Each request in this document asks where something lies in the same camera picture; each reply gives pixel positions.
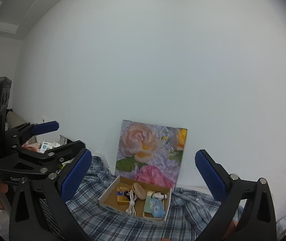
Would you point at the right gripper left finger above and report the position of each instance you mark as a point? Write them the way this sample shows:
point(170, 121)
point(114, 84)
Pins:
point(39, 210)

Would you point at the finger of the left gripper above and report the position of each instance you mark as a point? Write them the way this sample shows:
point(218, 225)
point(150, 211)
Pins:
point(42, 127)
point(53, 156)

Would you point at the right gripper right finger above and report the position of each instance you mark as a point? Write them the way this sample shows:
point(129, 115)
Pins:
point(248, 202)

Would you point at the gold cigarette pack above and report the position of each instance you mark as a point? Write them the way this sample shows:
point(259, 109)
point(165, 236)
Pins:
point(121, 199)

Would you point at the black clip with pink strap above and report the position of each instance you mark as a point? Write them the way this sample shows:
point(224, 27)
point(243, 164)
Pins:
point(127, 195)

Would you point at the beige round silicone cover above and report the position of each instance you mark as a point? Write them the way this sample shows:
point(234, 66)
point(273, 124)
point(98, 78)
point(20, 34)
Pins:
point(139, 191)

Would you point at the blue plastic packet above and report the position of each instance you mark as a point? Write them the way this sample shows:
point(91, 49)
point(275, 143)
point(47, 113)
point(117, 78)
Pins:
point(161, 212)

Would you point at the white plush hair ornament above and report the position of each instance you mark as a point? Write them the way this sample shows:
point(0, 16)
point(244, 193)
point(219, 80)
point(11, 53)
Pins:
point(159, 195)

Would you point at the beige phone case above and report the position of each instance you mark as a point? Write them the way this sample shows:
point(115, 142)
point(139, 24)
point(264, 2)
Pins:
point(146, 215)

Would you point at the person's right hand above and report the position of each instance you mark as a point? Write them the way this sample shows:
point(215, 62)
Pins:
point(230, 230)

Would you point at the pile of small boxes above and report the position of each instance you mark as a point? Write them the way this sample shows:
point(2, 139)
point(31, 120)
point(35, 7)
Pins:
point(42, 147)

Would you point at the rose flower painting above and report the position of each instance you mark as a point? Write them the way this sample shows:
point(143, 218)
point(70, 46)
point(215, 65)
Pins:
point(150, 153)

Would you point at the white cardboard box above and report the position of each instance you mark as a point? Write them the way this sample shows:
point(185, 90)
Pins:
point(108, 201)

